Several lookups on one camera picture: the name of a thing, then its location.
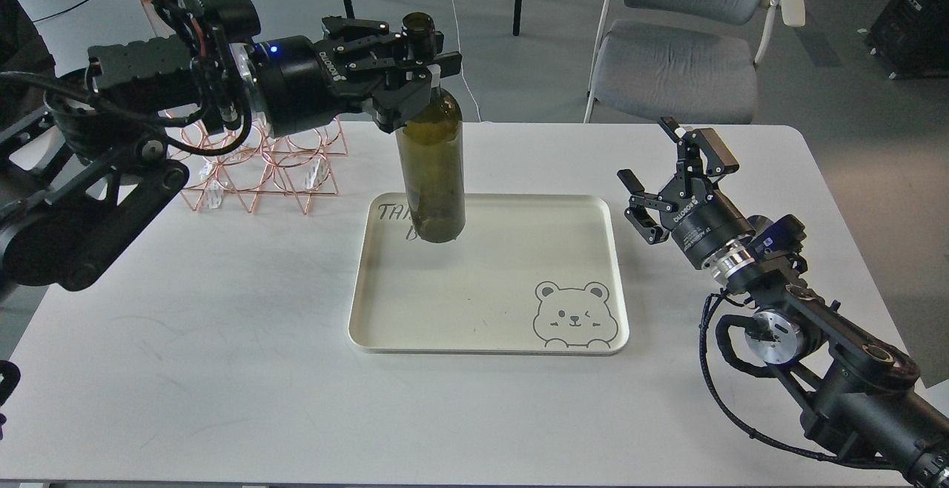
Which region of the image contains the black equipment case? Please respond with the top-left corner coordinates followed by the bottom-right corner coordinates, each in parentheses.
top-left (865, 0), bottom-right (948, 79)

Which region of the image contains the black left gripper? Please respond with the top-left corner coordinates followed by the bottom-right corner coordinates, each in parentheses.
top-left (252, 16), bottom-right (463, 136)

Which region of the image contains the cream bear print tray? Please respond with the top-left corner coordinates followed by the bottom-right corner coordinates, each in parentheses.
top-left (348, 193), bottom-right (630, 355)

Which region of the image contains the dark green wine bottle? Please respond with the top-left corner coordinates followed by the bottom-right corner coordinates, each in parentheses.
top-left (394, 13), bottom-right (467, 244)

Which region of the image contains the copper wire bottle rack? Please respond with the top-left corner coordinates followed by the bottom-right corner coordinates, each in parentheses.
top-left (138, 0), bottom-right (349, 216)

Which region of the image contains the grey office chair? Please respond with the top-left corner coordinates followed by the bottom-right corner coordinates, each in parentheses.
top-left (583, 0), bottom-right (806, 125)

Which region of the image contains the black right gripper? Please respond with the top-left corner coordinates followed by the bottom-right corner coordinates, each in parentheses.
top-left (617, 117), bottom-right (753, 271)

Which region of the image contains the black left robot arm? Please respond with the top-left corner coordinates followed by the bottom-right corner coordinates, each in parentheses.
top-left (2, 0), bottom-right (462, 297)

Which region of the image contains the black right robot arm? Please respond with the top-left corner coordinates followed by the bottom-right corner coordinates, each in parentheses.
top-left (618, 117), bottom-right (948, 487)

